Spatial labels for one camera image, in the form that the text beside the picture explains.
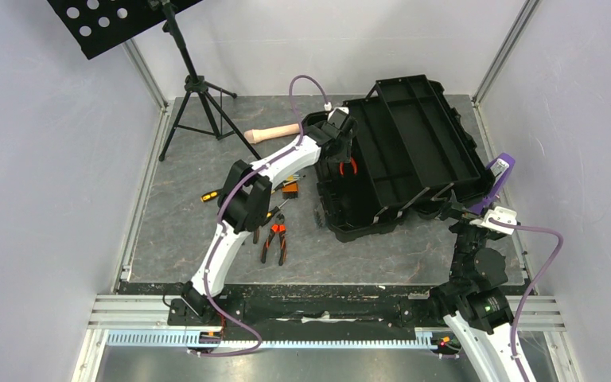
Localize yellow black short screwdriver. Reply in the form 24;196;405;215
272;177;302;193

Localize beige wooden handle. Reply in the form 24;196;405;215
243;123;300;144

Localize black tripod music stand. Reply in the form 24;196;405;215
49;0;261;162

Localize black plastic toolbox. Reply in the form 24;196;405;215
314;75;494;243

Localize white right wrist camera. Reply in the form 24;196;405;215
469;206;518;236

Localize purple plastic scraper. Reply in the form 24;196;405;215
469;153;516;214

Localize orange black combination pliers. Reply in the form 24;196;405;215
259;212;289;267

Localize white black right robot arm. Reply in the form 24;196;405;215
427;195;535;381

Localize orange cutting pliers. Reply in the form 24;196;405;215
338;157;358;177

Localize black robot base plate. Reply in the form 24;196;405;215
165;283;481;341

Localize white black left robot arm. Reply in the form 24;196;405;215
182;107;356;325

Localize wire brush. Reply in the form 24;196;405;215
282;181;299;200

